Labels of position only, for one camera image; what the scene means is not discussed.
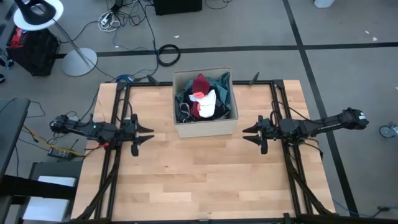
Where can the black garment with white print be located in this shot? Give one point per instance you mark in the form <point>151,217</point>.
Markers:
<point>221,109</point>

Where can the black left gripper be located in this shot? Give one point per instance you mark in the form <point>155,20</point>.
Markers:
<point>132,133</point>

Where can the beige cardboard box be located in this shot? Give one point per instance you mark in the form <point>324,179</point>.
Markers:
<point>205,129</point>

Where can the grey caster wheel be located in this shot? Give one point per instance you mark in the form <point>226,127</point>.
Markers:
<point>388,130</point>

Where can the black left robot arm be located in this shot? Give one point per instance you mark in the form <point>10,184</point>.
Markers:
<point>81,126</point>

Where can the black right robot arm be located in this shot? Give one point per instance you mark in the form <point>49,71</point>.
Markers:
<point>323,126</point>

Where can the black desk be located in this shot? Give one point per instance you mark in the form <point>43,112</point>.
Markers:
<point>11,130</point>

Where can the teal flower-print shirt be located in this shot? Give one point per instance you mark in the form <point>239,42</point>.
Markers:
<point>225,85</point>

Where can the black crate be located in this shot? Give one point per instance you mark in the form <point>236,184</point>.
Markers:
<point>37,56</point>

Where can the dark red sock bright toe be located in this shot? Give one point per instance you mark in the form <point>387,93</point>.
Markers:
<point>196,110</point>
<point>200,84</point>

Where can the black floor box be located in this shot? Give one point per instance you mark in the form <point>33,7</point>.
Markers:
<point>177,6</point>

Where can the red black battery box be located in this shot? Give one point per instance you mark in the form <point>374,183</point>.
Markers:
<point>18,36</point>

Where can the white sock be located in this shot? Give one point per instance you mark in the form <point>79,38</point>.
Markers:
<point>208,105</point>

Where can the black aluminium table frame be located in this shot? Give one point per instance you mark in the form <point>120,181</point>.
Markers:
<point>140,84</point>

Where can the black curved object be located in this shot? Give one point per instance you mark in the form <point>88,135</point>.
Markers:
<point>34,12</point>

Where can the white power strip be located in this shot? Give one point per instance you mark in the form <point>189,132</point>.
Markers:
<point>107,19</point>

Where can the white round floor stand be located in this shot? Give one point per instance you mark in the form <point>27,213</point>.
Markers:
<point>79,62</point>

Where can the grey cabinet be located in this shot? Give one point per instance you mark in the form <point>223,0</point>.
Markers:
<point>53,169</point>

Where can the white floor object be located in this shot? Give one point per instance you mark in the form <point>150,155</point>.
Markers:
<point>323,3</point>

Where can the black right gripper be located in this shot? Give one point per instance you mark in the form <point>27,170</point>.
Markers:
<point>266,132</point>

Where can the black power adapter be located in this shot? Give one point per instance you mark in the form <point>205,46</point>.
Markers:
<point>60,153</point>

